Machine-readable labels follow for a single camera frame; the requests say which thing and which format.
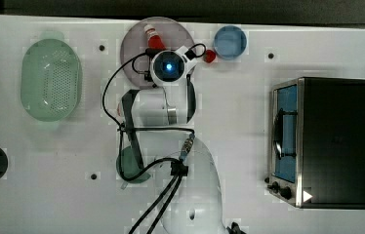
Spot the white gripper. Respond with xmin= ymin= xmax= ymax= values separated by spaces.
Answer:
xmin=145 ymin=46 xmax=197 ymax=87

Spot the red plush ketchup bottle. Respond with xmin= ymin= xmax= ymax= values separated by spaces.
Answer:
xmin=143 ymin=24 xmax=166 ymax=50

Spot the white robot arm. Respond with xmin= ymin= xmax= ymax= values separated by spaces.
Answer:
xmin=117 ymin=46 xmax=233 ymax=234

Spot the grey round plate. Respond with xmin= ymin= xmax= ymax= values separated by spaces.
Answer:
xmin=119 ymin=17 xmax=196 ymax=89

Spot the small red strawberry toy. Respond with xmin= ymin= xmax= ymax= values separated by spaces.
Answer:
xmin=203 ymin=50 xmax=217 ymax=63

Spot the blue cup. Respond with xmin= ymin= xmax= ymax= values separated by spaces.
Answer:
xmin=213 ymin=25 xmax=247 ymax=60

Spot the green measuring cup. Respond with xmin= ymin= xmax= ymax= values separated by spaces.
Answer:
xmin=116 ymin=146 xmax=151 ymax=190

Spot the green perforated colander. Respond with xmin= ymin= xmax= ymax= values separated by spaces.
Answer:
xmin=20 ymin=30 xmax=83 ymax=123

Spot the silver toaster oven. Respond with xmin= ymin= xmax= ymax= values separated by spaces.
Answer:
xmin=264 ymin=77 xmax=365 ymax=210

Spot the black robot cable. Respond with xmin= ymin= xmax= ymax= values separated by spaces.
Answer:
xmin=101 ymin=43 xmax=207 ymax=234

